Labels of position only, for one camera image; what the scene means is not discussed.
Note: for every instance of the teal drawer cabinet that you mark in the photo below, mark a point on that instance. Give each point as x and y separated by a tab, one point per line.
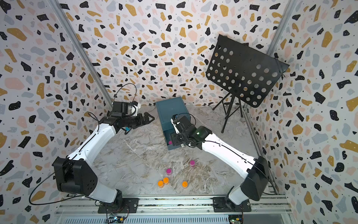
169	107

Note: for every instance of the orange paint can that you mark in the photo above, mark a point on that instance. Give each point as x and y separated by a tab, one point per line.
185	184
166	180
160	184

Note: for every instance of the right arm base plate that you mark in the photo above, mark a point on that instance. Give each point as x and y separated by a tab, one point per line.
223	204

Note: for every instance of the black perforated music stand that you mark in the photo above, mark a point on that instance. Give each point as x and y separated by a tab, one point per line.
247	74

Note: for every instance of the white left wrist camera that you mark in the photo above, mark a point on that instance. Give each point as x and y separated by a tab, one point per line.
135	106

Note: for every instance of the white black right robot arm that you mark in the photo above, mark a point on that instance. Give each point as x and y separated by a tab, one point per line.
254	171

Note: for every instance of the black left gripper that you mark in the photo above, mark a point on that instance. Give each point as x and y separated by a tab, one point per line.
146	119

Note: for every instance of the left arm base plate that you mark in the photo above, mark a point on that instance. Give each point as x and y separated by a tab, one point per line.
124	205

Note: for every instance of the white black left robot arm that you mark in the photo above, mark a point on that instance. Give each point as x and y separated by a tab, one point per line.
74	173

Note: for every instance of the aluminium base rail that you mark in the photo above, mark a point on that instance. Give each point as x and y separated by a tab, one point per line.
177	210

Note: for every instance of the teal drawer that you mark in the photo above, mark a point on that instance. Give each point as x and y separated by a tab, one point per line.
177	142

